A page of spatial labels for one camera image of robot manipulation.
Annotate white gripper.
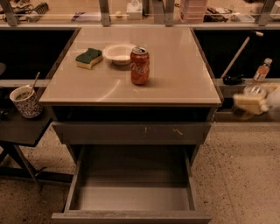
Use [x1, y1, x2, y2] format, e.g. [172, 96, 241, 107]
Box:
[233, 83, 280, 120]

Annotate red Coca-Cola can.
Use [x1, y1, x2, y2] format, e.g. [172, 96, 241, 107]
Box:
[130, 46, 150, 85]

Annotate open grey middle drawer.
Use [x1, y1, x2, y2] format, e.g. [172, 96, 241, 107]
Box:
[52, 145, 211, 224]

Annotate grey drawer cabinet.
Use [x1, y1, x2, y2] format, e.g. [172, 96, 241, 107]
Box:
[51, 105, 215, 162]

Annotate grey top drawer front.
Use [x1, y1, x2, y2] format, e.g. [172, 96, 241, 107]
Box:
[52, 122, 211, 145]

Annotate orange drink bottle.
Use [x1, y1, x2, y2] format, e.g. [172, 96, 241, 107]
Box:
[253, 58, 272, 82]

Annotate black object on ledge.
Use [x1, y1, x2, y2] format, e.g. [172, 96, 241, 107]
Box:
[222, 74, 245, 86]

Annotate white rod with cap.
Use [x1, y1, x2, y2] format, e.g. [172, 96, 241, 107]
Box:
[220, 31, 264, 79]

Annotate pink stacked box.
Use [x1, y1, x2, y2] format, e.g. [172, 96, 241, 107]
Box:
[179, 0, 208, 23]

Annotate white paper bowl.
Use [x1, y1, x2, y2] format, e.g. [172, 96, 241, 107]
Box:
[103, 43, 135, 66]

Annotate white tissue box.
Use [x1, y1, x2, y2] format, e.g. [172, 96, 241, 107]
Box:
[126, 0, 143, 20]

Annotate green and yellow sponge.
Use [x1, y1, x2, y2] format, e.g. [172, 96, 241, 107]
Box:
[75, 48, 103, 69]

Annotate wooden stirrer stick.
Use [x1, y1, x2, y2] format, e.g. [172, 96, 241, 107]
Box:
[28, 72, 40, 96]

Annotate patterned paper cup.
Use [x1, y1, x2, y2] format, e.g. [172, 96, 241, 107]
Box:
[10, 85, 43, 119]

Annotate dark side table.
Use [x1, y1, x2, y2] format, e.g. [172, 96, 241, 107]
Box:
[0, 90, 73, 185]

